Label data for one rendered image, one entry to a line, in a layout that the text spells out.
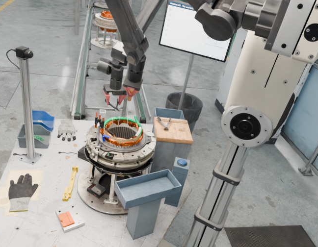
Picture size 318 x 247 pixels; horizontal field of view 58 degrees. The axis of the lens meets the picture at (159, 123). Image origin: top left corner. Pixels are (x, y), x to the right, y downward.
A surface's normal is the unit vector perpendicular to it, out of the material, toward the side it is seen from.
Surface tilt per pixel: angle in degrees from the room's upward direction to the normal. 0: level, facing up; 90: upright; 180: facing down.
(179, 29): 83
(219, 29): 124
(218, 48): 83
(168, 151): 90
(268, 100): 109
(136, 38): 82
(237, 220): 0
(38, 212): 0
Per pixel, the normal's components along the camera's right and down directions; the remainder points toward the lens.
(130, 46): -0.43, 0.82
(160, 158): 0.08, 0.54
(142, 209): 0.48, 0.54
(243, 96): -0.48, 0.66
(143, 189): 0.17, -0.84
